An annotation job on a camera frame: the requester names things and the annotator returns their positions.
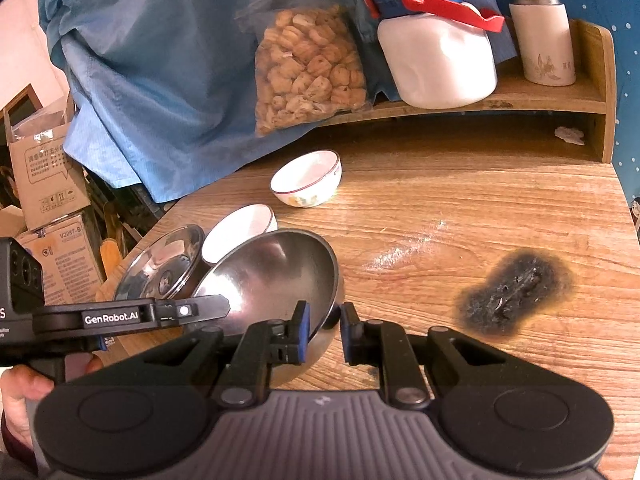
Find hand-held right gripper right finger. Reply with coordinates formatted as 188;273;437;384
340;302;538;407

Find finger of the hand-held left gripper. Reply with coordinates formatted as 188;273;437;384
154;294;231;328
75;332;108;354

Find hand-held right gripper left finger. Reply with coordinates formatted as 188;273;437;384
107;301;312;407

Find deep steel bowl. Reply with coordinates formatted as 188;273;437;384
191;229;347;390

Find large deep steel plate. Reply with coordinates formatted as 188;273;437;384
114;224;207;307

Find floral ceramic bowl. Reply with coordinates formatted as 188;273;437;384
270;150;343;208
201;204;277;278

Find person's left hand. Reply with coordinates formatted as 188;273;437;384
0;354;104;448

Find printed cardboard box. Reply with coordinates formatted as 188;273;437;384
15;210;106;306

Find yellow wooden board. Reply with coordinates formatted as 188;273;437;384
100;239;122;283

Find black plastic crate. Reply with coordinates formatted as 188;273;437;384
82;165;176;261

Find open plain cardboard box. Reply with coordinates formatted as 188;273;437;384
5;110;93;231

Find clear bag of puffed snacks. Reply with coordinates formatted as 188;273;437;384
235;0;373;137

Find plain blue cloth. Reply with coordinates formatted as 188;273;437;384
37;0;518;203

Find white water bottle blue lid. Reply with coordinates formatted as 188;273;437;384
363;0;506;109

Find white crumpled paper scrap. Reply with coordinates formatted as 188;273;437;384
555;126;586;147

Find wooden desktop shelf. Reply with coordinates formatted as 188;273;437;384
300;19;617;163

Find white thermos flask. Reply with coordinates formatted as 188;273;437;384
509;0;577;86

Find blue white-dotted cloth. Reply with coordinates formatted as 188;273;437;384
480;0;640;241

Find brown wooden door frame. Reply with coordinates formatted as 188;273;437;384
2;82;43;131

